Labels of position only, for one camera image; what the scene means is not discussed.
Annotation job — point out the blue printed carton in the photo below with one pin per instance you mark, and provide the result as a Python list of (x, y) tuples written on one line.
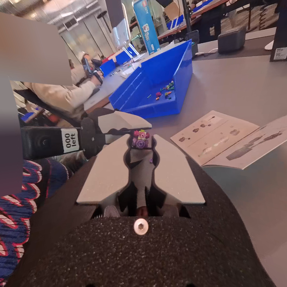
[(147, 24)]

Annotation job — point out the person's dark clothing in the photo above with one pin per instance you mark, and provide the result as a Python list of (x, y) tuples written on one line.
[(24, 210)]

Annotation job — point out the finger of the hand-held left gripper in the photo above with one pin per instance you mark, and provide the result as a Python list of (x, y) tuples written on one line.
[(123, 121)]

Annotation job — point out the white instruction booklet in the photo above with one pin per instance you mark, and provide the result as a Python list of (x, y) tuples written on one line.
[(224, 136)]

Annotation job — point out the dark charger block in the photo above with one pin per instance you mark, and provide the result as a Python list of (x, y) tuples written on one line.
[(193, 42)]

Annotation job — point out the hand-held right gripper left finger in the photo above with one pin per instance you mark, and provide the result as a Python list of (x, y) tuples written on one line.
[(103, 179)]

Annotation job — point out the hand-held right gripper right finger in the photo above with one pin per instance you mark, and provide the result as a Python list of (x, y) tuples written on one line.
[(179, 179)]

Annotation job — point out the small blue plastic bin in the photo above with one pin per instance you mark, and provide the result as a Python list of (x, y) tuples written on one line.
[(119, 58)]

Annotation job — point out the black glossy cardboard box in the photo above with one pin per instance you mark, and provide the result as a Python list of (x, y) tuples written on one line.
[(280, 31)]

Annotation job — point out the grey desk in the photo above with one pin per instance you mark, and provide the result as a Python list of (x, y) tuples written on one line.
[(242, 89)]

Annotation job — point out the pile of small toy bricks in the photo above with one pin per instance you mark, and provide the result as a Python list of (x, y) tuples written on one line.
[(163, 90)]

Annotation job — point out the wooden table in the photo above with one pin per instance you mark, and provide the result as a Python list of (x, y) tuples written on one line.
[(193, 20)]

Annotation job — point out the purple yellow flower assembly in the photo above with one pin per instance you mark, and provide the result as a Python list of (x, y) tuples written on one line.
[(141, 142)]

